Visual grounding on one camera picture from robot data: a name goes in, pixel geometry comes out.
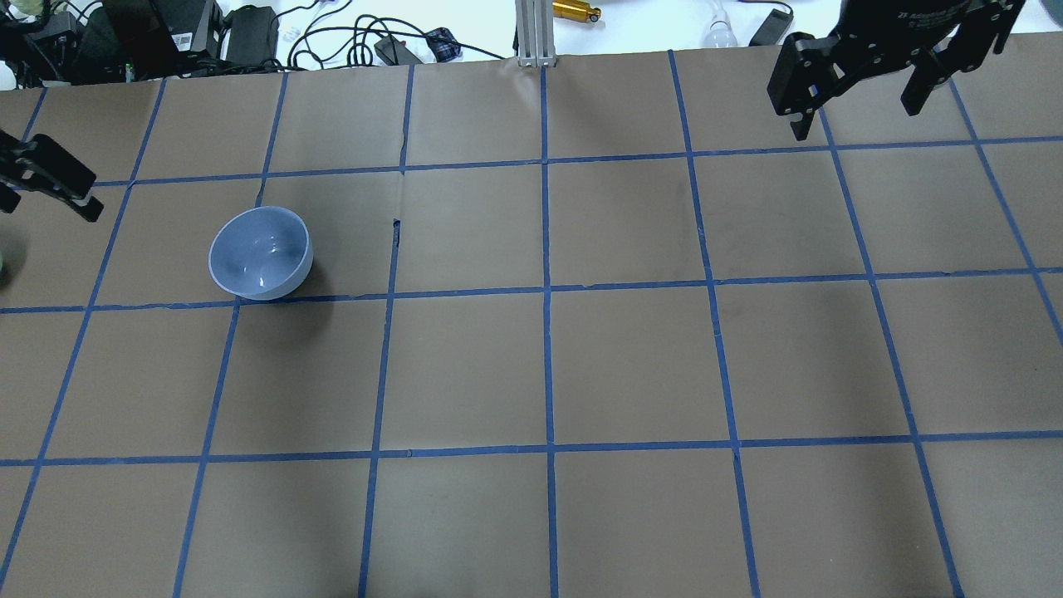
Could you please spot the aluminium frame post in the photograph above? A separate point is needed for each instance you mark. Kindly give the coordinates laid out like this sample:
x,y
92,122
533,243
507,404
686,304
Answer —
x,y
535,34

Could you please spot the gold cylinder tool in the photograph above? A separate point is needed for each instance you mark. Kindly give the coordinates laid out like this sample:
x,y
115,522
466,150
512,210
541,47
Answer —
x,y
576,11

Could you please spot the blue bowl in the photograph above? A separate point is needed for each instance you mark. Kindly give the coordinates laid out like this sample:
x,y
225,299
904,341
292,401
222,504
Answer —
x,y
262,254

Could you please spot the white light bulb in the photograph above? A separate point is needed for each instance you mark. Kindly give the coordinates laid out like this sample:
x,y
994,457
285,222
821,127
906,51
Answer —
x,y
719,32

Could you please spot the black power adapter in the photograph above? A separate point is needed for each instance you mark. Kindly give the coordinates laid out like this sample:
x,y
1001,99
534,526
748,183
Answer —
x,y
393,52

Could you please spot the black equipment pile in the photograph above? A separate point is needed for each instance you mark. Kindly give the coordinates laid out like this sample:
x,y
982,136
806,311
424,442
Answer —
x,y
57,43

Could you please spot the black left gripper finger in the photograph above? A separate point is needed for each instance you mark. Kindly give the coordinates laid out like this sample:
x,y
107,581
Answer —
x,y
42,165

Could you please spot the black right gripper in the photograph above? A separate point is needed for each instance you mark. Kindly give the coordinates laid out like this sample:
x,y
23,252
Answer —
x,y
898,25

